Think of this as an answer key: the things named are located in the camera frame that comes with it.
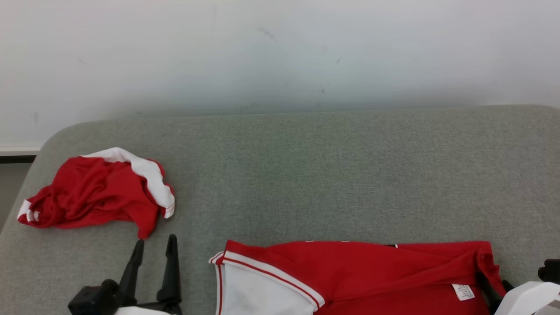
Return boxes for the red jersey with white sleeves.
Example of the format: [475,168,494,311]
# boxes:
[209,239,508,315]

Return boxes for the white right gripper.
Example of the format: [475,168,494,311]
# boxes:
[477,273,560,315]

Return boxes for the red shorts with white stripes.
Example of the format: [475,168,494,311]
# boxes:
[17,147,175,240]

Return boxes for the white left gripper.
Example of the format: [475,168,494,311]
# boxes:
[112,234,183,315]

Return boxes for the black baseboard strip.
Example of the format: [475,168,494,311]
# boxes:
[0,155,36,165]

